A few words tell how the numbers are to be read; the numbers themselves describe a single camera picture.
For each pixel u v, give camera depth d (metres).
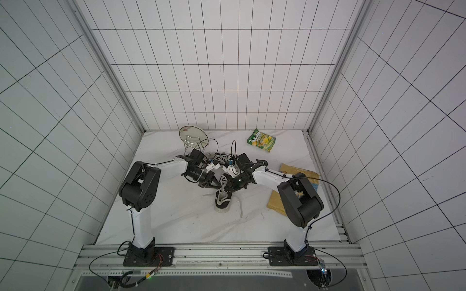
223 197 0.83
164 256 0.72
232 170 0.80
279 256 0.72
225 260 0.73
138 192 0.53
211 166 0.90
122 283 0.70
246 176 0.70
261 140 1.12
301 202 0.48
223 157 1.00
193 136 0.98
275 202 0.87
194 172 0.81
